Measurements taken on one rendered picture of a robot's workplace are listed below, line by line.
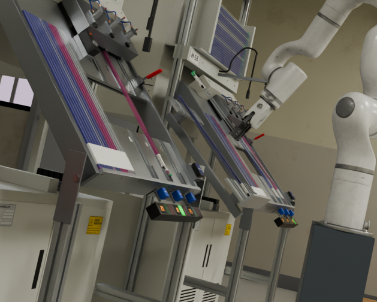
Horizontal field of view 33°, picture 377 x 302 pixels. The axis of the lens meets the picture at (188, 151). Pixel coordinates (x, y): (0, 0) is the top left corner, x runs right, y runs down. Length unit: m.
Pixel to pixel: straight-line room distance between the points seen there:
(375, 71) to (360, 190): 0.37
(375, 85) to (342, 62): 3.81
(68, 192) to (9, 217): 0.35
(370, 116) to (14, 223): 1.08
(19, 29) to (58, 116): 0.27
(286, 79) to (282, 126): 3.53
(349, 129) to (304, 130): 3.80
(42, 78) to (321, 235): 0.93
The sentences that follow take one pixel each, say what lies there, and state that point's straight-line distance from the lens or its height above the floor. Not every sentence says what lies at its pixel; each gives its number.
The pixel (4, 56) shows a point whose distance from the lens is 2.20.
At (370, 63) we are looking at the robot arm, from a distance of 2.05.
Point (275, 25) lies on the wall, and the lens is 5.94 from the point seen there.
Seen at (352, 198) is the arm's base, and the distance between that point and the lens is 1.98.
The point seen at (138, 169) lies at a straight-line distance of 1.79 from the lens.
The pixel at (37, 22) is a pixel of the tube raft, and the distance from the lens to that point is 1.81.
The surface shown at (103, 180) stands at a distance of 1.59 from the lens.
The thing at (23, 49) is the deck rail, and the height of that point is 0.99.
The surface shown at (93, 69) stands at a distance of 1.97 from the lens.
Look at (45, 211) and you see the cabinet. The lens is 1.95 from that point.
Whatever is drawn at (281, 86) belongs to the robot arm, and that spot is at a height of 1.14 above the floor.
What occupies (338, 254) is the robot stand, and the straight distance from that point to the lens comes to 1.95.
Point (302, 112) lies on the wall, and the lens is 5.78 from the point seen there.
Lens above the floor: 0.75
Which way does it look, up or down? 3 degrees up
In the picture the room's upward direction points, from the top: 12 degrees clockwise
